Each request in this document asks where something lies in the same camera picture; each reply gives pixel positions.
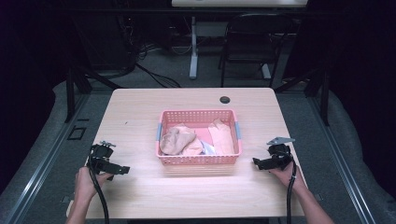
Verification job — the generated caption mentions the long peach sock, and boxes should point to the long peach sock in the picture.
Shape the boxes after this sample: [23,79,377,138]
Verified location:
[207,118,235,156]

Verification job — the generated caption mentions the black metal stand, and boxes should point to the black metal stand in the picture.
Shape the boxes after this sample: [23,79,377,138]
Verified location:
[274,60,332,127]
[63,66,123,124]

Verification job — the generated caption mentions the black folding chair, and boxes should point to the black folding chair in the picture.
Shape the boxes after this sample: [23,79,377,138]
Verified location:
[218,12,295,89]

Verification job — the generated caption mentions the beige crumpled sock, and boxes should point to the beige crumpled sock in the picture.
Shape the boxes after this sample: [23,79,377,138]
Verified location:
[159,123,197,156]

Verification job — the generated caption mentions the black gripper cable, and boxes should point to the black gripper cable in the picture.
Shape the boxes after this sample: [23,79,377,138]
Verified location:
[88,157,111,224]
[286,159,298,224]

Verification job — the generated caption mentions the person's left hand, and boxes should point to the person's left hand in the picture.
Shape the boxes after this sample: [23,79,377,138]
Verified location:
[74,166,115,203]

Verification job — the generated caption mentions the small peach sock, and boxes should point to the small peach sock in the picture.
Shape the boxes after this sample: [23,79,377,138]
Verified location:
[181,137,205,157]

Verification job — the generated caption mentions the metal floor rail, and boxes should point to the metal floor rail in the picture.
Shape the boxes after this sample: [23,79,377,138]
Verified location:
[2,92,92,224]
[306,92,377,224]

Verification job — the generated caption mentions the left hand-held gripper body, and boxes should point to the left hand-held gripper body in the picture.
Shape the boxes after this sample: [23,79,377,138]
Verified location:
[88,140,117,181]

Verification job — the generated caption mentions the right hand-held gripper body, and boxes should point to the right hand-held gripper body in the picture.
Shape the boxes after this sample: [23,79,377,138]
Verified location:
[264,136,296,172]

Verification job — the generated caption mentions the pink plastic basket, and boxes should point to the pink plastic basket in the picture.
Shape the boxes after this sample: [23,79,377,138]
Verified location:
[154,108,243,166]

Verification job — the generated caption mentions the white desk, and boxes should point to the white desk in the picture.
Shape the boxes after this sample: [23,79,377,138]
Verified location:
[171,0,309,80]

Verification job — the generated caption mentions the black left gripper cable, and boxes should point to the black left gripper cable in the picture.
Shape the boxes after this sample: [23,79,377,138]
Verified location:
[88,157,111,224]

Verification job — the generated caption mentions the black floor socket frame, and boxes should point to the black floor socket frame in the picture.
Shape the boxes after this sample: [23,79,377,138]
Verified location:
[66,125,88,141]

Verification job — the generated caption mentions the black floor cables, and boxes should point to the black floor cables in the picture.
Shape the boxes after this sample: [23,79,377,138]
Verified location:
[116,13,194,89]

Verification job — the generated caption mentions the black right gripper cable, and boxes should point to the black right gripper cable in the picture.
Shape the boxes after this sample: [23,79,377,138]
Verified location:
[286,159,298,224]

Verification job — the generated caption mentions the white and blue cloth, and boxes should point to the white and blue cloth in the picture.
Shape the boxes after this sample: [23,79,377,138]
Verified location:
[199,139,217,156]

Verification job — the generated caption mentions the person's right hand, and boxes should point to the person's right hand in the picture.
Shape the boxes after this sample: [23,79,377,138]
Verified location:
[268,161,308,195]

